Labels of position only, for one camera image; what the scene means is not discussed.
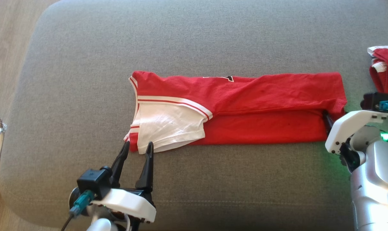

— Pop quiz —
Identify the left camera cable teal plug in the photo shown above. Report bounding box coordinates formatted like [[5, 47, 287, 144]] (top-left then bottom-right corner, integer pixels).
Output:
[[60, 189, 96, 231]]

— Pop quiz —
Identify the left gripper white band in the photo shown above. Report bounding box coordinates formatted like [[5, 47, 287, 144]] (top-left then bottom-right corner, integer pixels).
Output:
[[91, 141, 157, 231]]

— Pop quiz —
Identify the grey sofa seat cushion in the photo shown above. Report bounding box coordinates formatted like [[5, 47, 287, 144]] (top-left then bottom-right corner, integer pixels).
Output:
[[0, 0, 388, 231]]

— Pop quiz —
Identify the red shirt with white sleeves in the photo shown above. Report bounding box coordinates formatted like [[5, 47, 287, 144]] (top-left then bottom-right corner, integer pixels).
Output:
[[123, 70, 348, 154]]

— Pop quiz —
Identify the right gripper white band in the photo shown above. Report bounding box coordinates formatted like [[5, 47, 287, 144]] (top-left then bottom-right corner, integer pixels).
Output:
[[322, 110, 388, 171]]

